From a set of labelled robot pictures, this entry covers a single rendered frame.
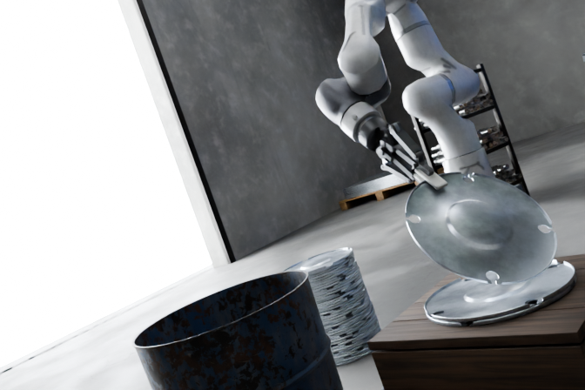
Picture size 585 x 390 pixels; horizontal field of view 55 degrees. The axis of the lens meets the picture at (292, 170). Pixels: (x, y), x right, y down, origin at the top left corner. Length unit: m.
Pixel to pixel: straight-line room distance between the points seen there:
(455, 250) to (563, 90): 7.32
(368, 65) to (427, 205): 0.35
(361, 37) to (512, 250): 0.58
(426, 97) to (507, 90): 6.93
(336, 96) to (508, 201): 0.46
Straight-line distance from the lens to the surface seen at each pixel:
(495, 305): 1.12
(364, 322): 2.12
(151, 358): 1.24
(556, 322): 1.01
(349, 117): 1.32
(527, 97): 8.48
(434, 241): 1.11
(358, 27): 1.39
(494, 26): 8.56
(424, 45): 1.70
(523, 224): 1.20
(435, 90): 1.65
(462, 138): 1.68
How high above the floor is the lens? 0.72
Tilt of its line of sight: level
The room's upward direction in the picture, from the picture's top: 20 degrees counter-clockwise
